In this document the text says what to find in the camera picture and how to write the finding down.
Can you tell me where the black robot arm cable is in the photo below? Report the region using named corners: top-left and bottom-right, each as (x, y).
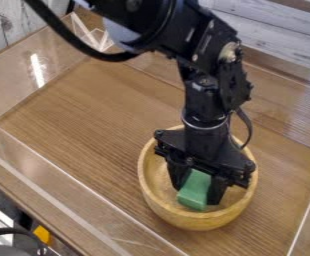
top-left (23, 0), bottom-right (142, 63)

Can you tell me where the brown wooden bowl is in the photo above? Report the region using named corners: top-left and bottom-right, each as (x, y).
top-left (138, 138), bottom-right (259, 231)

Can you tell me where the yellow tag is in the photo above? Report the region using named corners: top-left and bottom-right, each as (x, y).
top-left (34, 225), bottom-right (51, 244)

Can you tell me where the clear acrylic enclosure wall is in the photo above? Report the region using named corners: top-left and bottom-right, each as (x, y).
top-left (0, 127), bottom-right (189, 256)

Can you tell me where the clear acrylic corner bracket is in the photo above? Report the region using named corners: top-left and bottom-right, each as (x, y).
top-left (71, 11), bottom-right (114, 52)

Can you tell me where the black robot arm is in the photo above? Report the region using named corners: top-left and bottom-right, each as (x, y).
top-left (87, 0), bottom-right (255, 208)

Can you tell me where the green rectangular block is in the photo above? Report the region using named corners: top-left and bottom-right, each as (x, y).
top-left (177, 169), bottom-right (211, 211)

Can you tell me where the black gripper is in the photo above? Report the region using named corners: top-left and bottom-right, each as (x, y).
top-left (154, 118), bottom-right (257, 205)

